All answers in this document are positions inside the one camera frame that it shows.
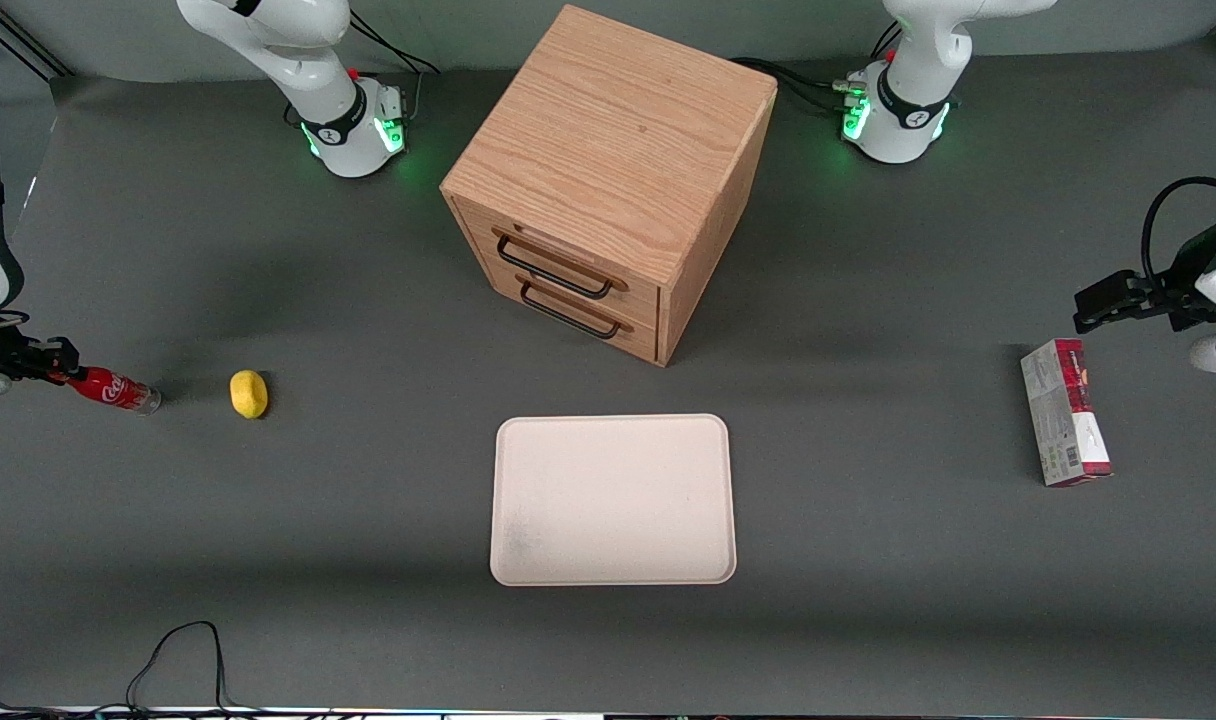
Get black arm base cables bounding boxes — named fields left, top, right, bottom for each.
left=346, top=14, right=441, bottom=129
left=730, top=20, right=904, bottom=117

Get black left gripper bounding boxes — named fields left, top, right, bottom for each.
left=1072, top=220, right=1216, bottom=336

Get wooden drawer cabinet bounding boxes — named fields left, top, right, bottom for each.
left=440, top=4, right=779, bottom=368

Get yellow lemon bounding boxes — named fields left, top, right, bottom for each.
left=229, top=369, right=270, bottom=420

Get red coke bottle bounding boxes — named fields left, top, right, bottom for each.
left=66, top=365, right=163, bottom=415

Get aluminium frame rail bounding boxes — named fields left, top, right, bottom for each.
left=0, top=8, right=71, bottom=83

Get beige plastic tray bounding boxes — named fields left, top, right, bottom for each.
left=489, top=413, right=738, bottom=587

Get grey and red carton box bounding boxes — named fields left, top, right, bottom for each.
left=1020, top=338, right=1115, bottom=488

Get wooden drawer front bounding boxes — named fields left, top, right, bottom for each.
left=452, top=196, right=663, bottom=323
left=466, top=262, right=660, bottom=363

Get black left arm base cables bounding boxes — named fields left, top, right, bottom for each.
left=730, top=20, right=904, bottom=117

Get black loose cable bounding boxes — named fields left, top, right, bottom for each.
left=0, top=620, right=369, bottom=720

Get black right arm base cables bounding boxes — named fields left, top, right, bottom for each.
left=346, top=14, right=441, bottom=129

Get black metal drawer handle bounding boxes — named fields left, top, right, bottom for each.
left=515, top=274, right=635, bottom=342
left=492, top=228, right=630, bottom=301

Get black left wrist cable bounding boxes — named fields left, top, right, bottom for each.
left=1141, top=176, right=1216, bottom=291

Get dark grey table mat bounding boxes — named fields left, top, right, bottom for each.
left=0, top=38, right=1216, bottom=713

